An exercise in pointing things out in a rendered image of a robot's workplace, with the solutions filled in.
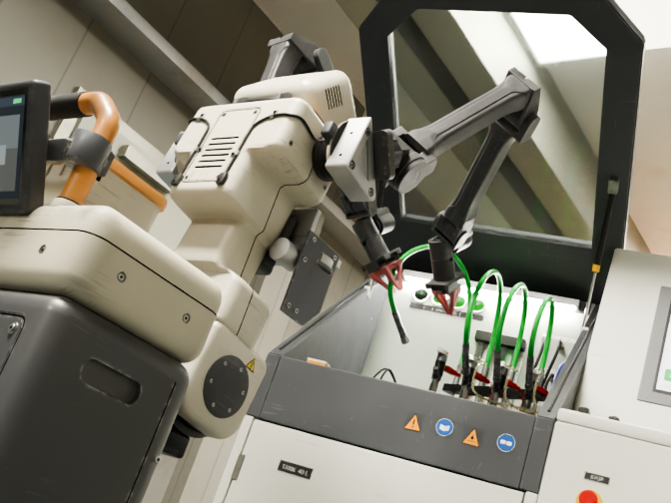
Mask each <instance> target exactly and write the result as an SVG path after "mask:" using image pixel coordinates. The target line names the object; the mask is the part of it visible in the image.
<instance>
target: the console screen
mask: <svg viewBox="0 0 671 503"><path fill-rule="evenodd" d="M637 400H639V401H644V402H648V403H653V404H658V405H662V406H667V407H671V287H669V286H663V285H661V288H660V293H659V297H658V302H657V306H656V311H655V316H654V320H653V325H652V330H651V334H650V339H649V344H648V348H647V353H646V357H645V362H644V367H643V371H642V376H641V381H640V385H639V390H638V395H637Z"/></svg>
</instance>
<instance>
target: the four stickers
mask: <svg viewBox="0 0 671 503"><path fill-rule="evenodd" d="M423 418H424V415H423V414H418V413H413V412H407V415H406V418H405V422H404V426H403V429H407V430H412V431H417V432H420V430H421V426H422V422H423ZM454 424H455V420H452V419H447V418H443V417H439V416H438V418H437V421H436V425H435V429H434V433H433V434H436V435H441V436H445V437H449V438H451V435H452V431H453V427H454ZM483 431H484V430H482V429H478V428H474V427H471V426H467V425H466V427H465V431H464V434H463V438H462V441H461V443H463V444H467V445H470V446H474V447H478V448H479V446H480V442H481V439H482V435H483ZM517 437H518V436H515V435H512V434H508V433H505V432H501V431H499V434H498V437H497V441H496V444H495V447H494V449H496V450H500V451H503V452H506V453H510V454H513V450H514V447H515V444H516V440H517Z"/></svg>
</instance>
